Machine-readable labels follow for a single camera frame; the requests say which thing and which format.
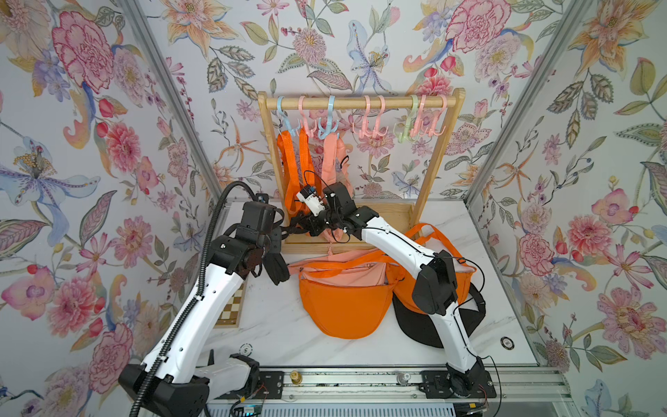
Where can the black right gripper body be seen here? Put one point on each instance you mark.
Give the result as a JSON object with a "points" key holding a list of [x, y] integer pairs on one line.
{"points": [[327, 221]]}

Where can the pink waist bag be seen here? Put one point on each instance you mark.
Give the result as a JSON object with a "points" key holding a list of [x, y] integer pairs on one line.
{"points": [[335, 163], [353, 269]]}

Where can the orange waist bag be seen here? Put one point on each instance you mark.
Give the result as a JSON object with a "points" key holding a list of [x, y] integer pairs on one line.
{"points": [[349, 313], [421, 234]]}

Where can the black waist bag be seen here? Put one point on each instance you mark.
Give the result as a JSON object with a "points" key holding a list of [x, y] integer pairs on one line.
{"points": [[276, 267], [420, 328]]}

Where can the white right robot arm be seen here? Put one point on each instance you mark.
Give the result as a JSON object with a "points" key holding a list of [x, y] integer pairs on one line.
{"points": [[424, 280]]}

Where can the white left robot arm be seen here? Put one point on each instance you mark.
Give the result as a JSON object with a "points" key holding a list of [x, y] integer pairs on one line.
{"points": [[169, 382]]}

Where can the blue plastic hook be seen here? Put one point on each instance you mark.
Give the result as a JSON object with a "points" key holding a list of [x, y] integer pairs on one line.
{"points": [[293, 131], [330, 126]]}

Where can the blue plastic hook far left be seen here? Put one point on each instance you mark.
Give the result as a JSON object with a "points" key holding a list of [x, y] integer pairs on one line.
{"points": [[293, 131]]}

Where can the green plastic hook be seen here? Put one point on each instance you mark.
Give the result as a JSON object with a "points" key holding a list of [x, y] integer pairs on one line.
{"points": [[404, 134]]}

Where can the pink plastic hook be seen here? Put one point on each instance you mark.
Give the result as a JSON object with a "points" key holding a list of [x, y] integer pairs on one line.
{"points": [[432, 130], [304, 121]]}

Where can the pink plastic hook right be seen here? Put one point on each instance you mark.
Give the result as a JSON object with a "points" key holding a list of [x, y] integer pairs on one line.
{"points": [[432, 130]]}

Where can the wooden hanging rack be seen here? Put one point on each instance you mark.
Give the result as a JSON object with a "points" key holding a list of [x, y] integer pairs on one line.
{"points": [[404, 215]]}

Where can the wooden chessboard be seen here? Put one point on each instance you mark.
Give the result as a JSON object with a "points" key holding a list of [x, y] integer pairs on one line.
{"points": [[230, 316]]}

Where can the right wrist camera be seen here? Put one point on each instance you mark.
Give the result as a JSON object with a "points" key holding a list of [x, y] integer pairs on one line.
{"points": [[308, 195]]}

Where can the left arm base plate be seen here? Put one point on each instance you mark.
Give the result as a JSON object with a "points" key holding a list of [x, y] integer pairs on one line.
{"points": [[266, 385]]}

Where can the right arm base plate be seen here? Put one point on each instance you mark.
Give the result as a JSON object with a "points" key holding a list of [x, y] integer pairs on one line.
{"points": [[440, 384]]}

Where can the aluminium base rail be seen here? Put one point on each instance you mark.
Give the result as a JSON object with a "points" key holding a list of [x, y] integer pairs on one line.
{"points": [[386, 384]]}

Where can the aluminium corner post left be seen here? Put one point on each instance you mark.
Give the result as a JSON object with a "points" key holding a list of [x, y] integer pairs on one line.
{"points": [[167, 167]]}

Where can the aluminium corner post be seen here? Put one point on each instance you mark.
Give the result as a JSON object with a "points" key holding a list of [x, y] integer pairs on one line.
{"points": [[563, 33], [167, 167]]}

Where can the aluminium corner post right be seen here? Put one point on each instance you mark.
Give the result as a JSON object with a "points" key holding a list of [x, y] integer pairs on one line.
{"points": [[563, 33]]}

